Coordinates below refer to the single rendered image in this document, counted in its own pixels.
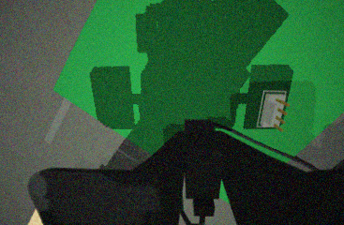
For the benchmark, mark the green circuit board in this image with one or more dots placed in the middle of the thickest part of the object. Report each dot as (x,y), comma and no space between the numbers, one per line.
(272,70)

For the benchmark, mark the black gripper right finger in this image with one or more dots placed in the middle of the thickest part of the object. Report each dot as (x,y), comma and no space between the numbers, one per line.
(263,190)

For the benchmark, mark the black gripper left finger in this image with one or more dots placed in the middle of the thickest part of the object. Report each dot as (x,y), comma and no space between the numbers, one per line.
(149,194)

